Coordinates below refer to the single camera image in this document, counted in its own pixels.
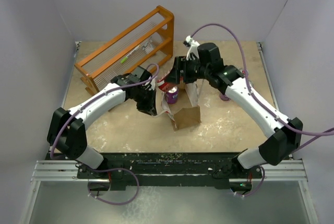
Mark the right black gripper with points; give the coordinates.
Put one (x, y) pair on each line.
(181, 63)

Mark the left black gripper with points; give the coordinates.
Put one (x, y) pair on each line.
(150, 107)

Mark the red coke can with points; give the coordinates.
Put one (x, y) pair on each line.
(166, 83)

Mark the watermelon print canvas bag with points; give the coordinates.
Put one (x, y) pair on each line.
(186, 111)

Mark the purple fanta can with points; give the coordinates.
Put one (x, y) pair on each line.
(171, 96)
(224, 97)

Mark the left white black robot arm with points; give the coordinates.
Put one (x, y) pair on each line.
(67, 132)

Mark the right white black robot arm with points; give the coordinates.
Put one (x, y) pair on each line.
(203, 61)

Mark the green capped marker pen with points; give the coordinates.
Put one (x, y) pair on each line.
(126, 57)

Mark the orange wooden wire rack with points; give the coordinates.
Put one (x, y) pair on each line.
(149, 40)

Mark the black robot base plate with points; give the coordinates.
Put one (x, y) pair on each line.
(196, 169)

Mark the aluminium frame rail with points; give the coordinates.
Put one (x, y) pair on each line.
(66, 170)

